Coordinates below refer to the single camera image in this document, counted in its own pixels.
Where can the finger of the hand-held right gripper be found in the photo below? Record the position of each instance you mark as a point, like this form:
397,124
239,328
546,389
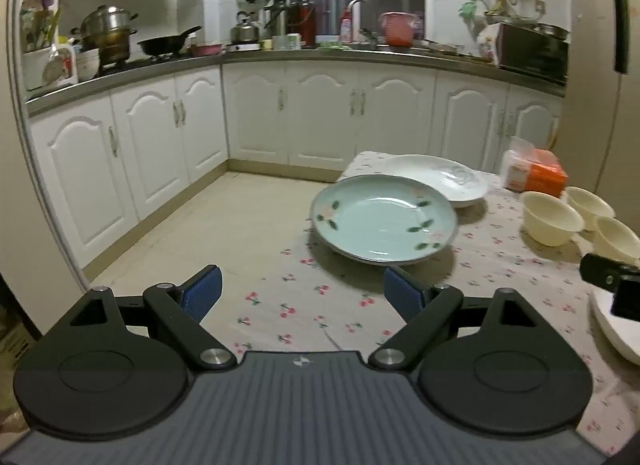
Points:
607,272

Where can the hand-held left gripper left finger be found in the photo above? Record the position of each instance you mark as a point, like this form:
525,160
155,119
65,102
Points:
202,295

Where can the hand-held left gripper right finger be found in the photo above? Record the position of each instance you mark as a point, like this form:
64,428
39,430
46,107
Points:
404,295

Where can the cream plastic bowl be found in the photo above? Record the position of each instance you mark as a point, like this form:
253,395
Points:
592,202
617,240
550,225

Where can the plain white plate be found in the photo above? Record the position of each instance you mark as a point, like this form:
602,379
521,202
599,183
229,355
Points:
616,341

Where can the green floral plate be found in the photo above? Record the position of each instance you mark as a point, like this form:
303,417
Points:
380,220

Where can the white plate with grey flower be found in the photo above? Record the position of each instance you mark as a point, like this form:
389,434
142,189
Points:
440,180

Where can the stack of white bowls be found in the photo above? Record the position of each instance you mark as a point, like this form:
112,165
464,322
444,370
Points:
88,65

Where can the orange tissue pack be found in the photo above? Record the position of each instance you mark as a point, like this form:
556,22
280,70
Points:
542,175

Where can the beige refrigerator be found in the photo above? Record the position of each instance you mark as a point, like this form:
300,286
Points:
595,95

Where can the white base cabinets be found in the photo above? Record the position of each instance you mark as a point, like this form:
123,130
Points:
320,110

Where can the dark microwave oven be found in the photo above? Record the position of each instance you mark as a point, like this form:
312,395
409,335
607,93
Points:
532,55

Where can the pink bowl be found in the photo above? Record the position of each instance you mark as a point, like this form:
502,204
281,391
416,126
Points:
206,50

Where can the white induction cooker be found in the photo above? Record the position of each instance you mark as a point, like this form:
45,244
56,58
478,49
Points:
244,47

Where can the black wok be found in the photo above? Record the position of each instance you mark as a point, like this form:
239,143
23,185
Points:
160,46

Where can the grey kitchen countertop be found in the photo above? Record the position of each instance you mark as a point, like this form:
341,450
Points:
320,53

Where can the red plastic basin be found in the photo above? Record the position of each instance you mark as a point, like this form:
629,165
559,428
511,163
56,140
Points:
397,30

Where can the steel kettle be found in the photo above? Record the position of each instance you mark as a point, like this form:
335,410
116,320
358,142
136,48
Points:
244,32

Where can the white mug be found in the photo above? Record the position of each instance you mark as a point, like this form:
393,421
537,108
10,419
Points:
293,41

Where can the red and white spray bottle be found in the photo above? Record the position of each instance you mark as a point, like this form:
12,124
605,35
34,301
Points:
346,30

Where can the steel steamer pot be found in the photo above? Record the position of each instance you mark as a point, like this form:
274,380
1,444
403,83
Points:
107,32

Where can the white utensil drainer rack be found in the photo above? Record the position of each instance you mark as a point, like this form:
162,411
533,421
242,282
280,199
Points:
42,65

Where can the steel thermos jug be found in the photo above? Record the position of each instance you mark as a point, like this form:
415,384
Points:
276,17

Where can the red thermos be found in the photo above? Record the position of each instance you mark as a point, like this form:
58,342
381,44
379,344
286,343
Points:
306,20

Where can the steel faucet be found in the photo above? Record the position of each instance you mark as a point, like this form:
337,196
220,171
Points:
356,4

